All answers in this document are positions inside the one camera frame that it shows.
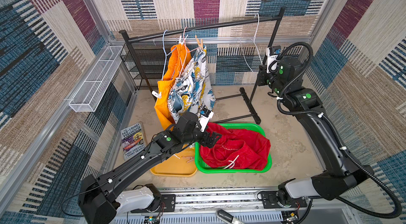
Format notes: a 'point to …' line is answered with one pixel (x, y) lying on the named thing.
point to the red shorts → (236, 148)
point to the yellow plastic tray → (182, 164)
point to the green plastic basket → (250, 127)
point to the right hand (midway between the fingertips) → (262, 69)
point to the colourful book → (132, 140)
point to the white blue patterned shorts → (192, 91)
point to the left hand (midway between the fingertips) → (215, 131)
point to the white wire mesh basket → (89, 96)
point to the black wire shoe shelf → (145, 62)
